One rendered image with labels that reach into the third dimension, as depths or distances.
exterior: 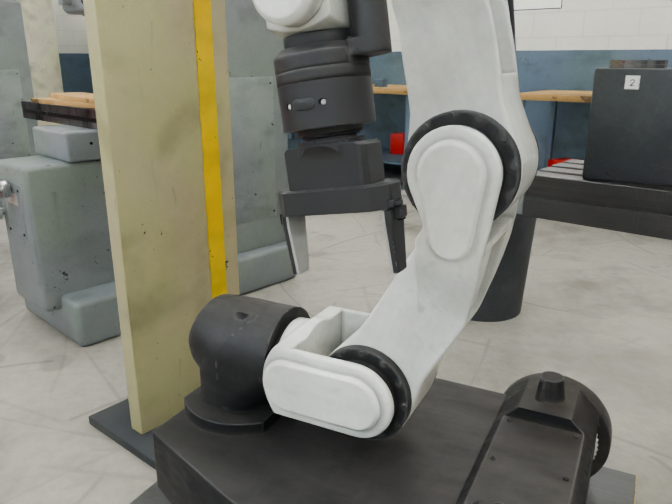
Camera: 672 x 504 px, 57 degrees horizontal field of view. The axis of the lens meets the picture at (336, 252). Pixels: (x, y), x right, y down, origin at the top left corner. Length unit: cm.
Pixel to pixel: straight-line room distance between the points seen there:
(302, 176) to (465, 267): 25
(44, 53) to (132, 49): 701
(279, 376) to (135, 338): 105
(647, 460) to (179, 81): 176
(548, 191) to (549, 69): 463
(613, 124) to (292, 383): 68
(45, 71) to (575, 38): 618
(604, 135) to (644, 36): 444
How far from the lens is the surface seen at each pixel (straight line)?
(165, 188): 186
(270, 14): 56
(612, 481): 130
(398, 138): 616
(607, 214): 116
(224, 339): 99
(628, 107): 116
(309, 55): 55
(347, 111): 55
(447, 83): 76
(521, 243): 281
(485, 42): 74
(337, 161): 56
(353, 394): 86
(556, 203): 118
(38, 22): 879
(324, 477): 93
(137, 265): 185
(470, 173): 71
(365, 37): 56
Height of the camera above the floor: 114
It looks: 17 degrees down
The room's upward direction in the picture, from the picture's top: straight up
